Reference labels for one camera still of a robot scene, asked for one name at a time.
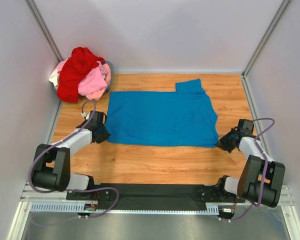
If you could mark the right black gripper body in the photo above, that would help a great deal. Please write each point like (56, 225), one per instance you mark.
(224, 142)

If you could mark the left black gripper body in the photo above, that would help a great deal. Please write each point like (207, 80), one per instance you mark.
(103, 135)

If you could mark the blue t shirt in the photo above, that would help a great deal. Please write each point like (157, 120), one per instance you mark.
(184, 117)

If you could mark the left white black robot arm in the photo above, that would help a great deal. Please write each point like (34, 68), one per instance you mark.
(51, 167)

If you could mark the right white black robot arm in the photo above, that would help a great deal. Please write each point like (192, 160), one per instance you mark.
(262, 178)

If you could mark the pink t shirt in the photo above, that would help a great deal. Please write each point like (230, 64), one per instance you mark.
(93, 86)

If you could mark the red t shirt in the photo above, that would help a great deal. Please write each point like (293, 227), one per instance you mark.
(75, 69)

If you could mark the grey laundry basket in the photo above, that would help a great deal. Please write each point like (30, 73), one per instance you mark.
(111, 74)

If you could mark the white t shirt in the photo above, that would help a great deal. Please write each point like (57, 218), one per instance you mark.
(54, 78)

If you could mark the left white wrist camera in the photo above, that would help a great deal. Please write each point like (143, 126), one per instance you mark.
(88, 116)

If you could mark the right aluminium corner post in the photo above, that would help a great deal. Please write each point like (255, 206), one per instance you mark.
(266, 36)

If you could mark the aluminium corner post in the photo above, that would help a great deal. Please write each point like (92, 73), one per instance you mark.
(34, 10)
(266, 36)

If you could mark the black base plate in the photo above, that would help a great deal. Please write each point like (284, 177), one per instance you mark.
(168, 196)

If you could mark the grey slotted cable duct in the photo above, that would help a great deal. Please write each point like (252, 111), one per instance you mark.
(86, 208)

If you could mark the aluminium frame rail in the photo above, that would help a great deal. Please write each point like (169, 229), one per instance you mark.
(30, 195)

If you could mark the left aluminium corner post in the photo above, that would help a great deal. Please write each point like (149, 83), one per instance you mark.
(34, 10)

